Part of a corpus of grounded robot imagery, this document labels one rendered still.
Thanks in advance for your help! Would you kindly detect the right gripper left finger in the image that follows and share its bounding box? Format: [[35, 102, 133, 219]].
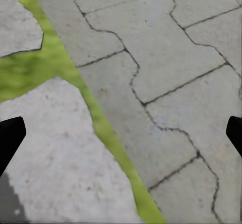
[[0, 117, 26, 176]]

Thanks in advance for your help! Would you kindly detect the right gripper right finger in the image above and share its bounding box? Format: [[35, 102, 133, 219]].
[[226, 116, 242, 156]]

